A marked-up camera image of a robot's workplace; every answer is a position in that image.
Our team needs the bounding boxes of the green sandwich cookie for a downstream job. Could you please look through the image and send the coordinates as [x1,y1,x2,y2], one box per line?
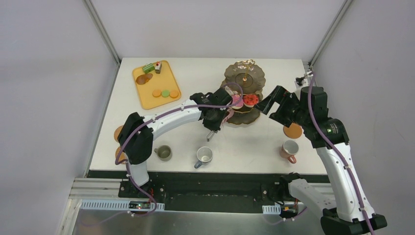
[161,90,170,97]

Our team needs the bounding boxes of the pink frosted donut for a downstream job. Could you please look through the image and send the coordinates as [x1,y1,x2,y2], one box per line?
[232,94,244,110]

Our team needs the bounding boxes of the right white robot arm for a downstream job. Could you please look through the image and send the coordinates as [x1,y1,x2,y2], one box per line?
[255,86,387,235]

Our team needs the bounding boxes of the white cable duct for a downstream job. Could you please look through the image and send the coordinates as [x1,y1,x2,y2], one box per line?
[262,204,281,215]
[80,199,165,212]

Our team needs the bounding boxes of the blue grey mug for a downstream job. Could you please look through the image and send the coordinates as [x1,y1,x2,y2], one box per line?
[194,146,213,169]

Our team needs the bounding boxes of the three tier glass stand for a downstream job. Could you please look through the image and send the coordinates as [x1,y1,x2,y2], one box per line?
[221,59,266,125]

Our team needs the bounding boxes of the grey small cup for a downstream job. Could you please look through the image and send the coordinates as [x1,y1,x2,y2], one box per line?
[154,145,172,162]

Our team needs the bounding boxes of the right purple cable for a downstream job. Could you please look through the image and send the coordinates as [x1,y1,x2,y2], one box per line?
[307,71,377,235]

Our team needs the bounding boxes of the red strawberry donut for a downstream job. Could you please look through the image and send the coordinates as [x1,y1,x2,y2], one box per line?
[243,94,259,108]

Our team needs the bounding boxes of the chocolate cake slice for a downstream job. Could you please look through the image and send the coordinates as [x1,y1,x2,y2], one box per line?
[154,61,162,74]

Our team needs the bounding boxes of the right white cable duct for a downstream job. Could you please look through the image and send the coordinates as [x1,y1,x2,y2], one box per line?
[262,204,281,215]

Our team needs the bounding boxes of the orange sandwich cookie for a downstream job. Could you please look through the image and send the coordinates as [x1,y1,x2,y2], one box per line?
[152,89,162,97]
[169,90,180,98]

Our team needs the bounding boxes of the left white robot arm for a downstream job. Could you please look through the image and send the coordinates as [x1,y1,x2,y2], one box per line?
[115,88,234,198]

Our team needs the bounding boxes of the pink handled metal tongs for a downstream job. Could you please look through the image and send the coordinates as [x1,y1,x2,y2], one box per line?
[222,94,241,125]

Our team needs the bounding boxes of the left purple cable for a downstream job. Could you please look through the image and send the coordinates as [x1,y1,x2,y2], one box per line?
[115,83,244,217]

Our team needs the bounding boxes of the pink mug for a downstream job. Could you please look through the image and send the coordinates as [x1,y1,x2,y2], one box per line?
[279,140,299,164]

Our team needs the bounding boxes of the purple cable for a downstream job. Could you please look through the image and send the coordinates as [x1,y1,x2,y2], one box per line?
[307,71,377,235]
[115,83,244,217]

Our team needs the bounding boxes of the left white cable duct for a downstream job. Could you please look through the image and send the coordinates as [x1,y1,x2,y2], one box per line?
[80,199,165,212]

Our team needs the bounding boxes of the aluminium frame rail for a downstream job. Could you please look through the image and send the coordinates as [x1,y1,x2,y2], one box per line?
[69,178,121,200]

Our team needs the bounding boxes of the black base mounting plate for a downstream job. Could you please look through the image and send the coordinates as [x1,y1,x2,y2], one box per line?
[87,170,338,215]

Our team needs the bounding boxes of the green swiss roll cake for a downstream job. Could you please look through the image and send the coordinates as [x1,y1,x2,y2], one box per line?
[142,63,155,74]

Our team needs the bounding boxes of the orange round coaster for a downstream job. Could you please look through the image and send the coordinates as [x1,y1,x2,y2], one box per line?
[283,123,302,139]

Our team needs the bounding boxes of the yellow serving tray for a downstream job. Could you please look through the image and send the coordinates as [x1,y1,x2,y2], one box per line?
[132,60,182,110]

